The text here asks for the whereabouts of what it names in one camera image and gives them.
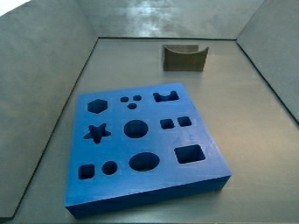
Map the dark grey concave block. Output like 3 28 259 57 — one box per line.
163 45 210 72

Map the blue shape sorter board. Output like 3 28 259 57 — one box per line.
66 83 231 218

